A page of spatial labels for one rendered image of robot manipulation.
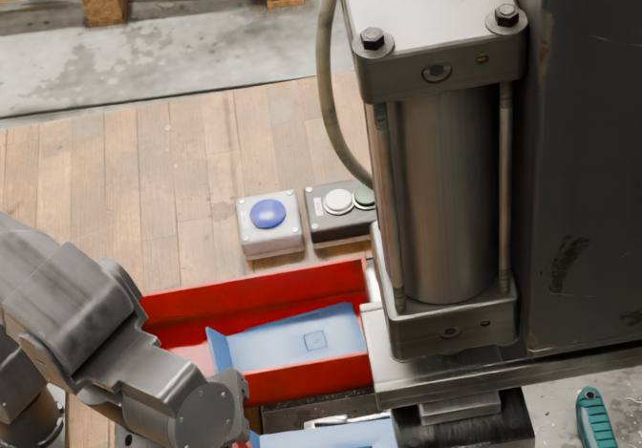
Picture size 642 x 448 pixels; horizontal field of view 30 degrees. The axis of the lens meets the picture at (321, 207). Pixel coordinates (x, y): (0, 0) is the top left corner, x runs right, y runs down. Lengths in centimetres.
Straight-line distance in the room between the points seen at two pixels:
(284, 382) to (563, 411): 27
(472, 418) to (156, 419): 23
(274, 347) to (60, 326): 42
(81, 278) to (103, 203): 56
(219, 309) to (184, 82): 164
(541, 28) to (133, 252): 83
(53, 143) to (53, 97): 143
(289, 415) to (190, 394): 37
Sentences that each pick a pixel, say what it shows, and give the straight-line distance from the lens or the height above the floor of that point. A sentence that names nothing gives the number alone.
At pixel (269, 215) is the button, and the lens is 131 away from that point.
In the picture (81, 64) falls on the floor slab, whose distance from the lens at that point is 300.
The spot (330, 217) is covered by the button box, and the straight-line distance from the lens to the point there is 131.
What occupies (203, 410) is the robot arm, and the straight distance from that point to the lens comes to 86.
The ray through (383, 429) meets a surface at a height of 99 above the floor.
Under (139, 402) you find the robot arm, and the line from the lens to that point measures 87.
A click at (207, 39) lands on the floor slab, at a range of 297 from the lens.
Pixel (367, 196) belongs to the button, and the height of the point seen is 94.
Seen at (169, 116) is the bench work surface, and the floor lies 90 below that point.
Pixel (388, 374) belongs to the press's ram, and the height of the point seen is 118.
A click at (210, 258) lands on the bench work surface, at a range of 133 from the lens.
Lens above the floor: 193
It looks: 49 degrees down
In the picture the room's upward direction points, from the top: 10 degrees counter-clockwise
